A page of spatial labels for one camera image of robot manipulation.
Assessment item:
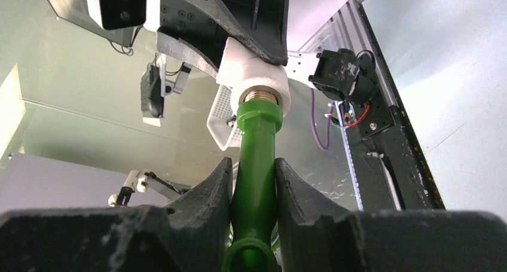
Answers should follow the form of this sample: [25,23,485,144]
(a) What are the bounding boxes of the green water faucet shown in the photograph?
[221,88,283,271]

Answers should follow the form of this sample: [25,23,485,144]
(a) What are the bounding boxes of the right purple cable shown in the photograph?
[309,88,337,151]

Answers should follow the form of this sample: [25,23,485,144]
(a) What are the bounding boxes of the white pipe elbow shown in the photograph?
[216,37,291,116]

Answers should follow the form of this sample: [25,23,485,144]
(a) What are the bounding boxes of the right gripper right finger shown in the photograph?
[274,158,506,271]

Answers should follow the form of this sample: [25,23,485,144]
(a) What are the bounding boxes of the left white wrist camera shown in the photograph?
[86,0,160,30]

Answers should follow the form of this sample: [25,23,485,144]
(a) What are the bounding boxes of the white ventilated cable duct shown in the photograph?
[334,100,364,212]

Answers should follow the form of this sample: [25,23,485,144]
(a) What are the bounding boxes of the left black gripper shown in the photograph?
[156,0,289,79]

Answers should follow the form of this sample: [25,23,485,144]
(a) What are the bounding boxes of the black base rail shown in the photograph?
[337,0,445,211]

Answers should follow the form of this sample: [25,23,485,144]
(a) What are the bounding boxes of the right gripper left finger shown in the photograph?
[1,157,233,271]

